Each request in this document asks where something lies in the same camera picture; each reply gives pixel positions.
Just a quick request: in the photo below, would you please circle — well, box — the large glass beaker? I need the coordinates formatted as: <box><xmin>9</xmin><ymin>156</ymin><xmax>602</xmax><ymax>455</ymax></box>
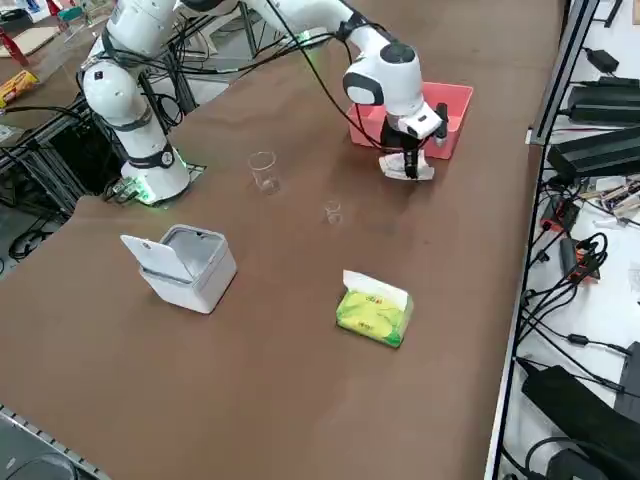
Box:
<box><xmin>247</xmin><ymin>151</ymin><xmax>280</xmax><ymax>197</ymax></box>

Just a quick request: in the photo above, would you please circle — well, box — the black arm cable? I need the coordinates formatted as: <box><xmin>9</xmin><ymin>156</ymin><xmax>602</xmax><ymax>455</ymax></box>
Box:
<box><xmin>264</xmin><ymin>0</ymin><xmax>396</xmax><ymax>151</ymax></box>

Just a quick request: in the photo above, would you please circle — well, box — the flat black power brick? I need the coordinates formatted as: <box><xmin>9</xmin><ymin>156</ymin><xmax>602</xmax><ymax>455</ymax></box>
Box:
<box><xmin>522</xmin><ymin>364</ymin><xmax>640</xmax><ymax>454</ymax></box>

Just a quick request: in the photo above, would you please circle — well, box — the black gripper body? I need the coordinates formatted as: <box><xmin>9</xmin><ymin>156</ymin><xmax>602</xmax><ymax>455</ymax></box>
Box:
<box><xmin>380</xmin><ymin>117</ymin><xmax>424</xmax><ymax>154</ymax></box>

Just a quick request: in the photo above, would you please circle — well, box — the long black power adapter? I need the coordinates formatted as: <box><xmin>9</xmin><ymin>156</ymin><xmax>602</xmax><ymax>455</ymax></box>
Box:
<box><xmin>547</xmin><ymin>127</ymin><xmax>640</xmax><ymax>177</ymax></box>

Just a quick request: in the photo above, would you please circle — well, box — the white lidded trash bin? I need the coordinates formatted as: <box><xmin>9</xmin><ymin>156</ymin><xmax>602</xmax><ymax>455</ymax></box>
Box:
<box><xmin>119</xmin><ymin>223</ymin><xmax>239</xmax><ymax>315</ymax></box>

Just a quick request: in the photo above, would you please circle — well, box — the yellow snack packet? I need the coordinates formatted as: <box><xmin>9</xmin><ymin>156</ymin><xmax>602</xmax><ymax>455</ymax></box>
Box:
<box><xmin>0</xmin><ymin>69</ymin><xmax>41</xmax><ymax>109</ymax></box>

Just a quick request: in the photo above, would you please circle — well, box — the large black power adapter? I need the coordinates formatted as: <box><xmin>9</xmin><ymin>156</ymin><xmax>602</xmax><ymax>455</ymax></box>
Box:
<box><xmin>568</xmin><ymin>75</ymin><xmax>640</xmax><ymax>126</ymax></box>

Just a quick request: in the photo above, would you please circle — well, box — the green tissue pack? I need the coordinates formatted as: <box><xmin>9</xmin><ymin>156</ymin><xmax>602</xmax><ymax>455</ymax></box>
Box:
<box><xmin>335</xmin><ymin>269</ymin><xmax>415</xmax><ymax>350</ymax></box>

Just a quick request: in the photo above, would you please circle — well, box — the aluminium table edge bracket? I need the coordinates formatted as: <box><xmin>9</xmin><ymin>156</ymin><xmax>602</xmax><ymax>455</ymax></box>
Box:
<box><xmin>524</xmin><ymin>125</ymin><xmax>552</xmax><ymax>147</ymax></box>

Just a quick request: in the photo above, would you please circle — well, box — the pink plastic waste container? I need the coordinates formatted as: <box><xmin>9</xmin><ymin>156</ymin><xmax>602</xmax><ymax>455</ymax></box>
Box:
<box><xmin>346</xmin><ymin>82</ymin><xmax>475</xmax><ymax>161</ymax></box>

